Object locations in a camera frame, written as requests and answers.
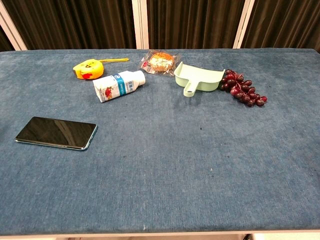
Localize black smartphone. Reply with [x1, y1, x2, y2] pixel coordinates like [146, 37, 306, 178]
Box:
[14, 116, 98, 151]

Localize blue table cloth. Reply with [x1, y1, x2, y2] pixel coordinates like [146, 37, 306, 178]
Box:
[0, 47, 320, 236]

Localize white yogurt drink bottle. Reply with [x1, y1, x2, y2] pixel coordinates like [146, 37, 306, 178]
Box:
[92, 70, 147, 104]

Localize light green plastic dustpan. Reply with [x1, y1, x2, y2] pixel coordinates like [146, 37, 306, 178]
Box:
[173, 61, 226, 98]

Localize wrapped bread bun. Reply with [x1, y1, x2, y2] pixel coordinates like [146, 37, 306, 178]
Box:
[139, 49, 181, 77]

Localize dark red grape bunch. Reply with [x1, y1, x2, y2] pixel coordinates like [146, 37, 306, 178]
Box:
[218, 69, 268, 108]

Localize yellow tape measure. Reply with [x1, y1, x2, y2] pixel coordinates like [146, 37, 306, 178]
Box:
[72, 57, 130, 80]

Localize dark pleated curtain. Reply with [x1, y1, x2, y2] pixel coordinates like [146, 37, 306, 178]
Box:
[0, 0, 320, 53]

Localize white frame post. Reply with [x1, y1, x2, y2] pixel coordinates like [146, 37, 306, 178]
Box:
[0, 1, 28, 52]
[232, 0, 256, 50]
[131, 0, 150, 50]

